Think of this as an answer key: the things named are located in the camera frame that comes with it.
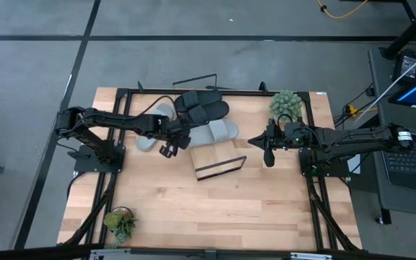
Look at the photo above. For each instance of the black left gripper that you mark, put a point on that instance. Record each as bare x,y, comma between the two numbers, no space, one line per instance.
166,128

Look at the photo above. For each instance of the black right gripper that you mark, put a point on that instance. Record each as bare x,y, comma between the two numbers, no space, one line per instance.
287,139

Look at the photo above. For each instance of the grey slide sandal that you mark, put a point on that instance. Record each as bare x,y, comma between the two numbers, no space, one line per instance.
146,143
215,131

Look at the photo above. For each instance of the black slide sandal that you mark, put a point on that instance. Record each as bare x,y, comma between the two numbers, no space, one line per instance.
215,110
208,96

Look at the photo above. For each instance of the wooden shelf with black frame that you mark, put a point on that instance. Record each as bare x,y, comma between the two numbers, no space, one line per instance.
215,155

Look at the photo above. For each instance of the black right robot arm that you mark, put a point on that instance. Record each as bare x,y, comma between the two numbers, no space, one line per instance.
356,137

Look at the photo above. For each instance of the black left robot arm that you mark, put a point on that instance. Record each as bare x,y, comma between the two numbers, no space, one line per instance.
114,119

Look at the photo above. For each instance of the round green potted plant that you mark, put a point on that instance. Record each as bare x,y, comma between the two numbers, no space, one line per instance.
285,104

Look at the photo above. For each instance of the white paper sheet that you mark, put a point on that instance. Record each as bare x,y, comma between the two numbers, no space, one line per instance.
355,162

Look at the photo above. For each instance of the yellow power plug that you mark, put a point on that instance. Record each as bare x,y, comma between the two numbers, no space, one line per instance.
353,109

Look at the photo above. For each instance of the small leafy potted plant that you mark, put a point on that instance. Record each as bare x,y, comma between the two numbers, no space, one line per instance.
121,224

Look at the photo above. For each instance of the laptop computer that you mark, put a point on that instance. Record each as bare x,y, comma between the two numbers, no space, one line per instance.
403,202

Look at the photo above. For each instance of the black laptop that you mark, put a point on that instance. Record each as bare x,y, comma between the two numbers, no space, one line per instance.
414,166

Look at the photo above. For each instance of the black power adapter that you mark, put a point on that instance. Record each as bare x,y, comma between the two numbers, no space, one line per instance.
406,65

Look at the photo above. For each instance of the black stand leg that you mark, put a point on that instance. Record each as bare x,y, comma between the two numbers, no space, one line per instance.
408,33

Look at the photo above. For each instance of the black aluminium table frame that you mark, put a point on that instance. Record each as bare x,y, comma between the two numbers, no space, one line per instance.
244,92

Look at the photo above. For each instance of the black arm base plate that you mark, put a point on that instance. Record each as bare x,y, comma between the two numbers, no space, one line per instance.
334,169
85,164

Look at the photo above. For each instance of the silver metal bracket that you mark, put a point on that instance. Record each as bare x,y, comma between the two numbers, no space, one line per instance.
110,252
311,256

